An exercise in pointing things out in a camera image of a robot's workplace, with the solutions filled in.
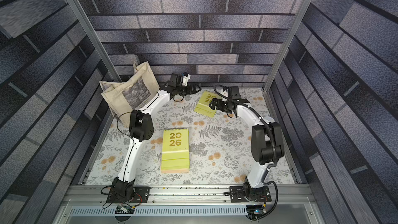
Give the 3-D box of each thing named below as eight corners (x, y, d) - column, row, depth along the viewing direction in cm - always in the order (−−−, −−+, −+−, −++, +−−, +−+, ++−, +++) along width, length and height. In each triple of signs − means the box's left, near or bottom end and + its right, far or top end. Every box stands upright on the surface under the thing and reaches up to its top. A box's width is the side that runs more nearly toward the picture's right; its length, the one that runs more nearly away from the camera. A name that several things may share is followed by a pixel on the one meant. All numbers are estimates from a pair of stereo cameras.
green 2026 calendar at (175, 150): (160, 169, 83) (157, 166, 78) (166, 133, 97) (164, 128, 92) (189, 169, 83) (188, 166, 78) (190, 133, 97) (190, 128, 92)
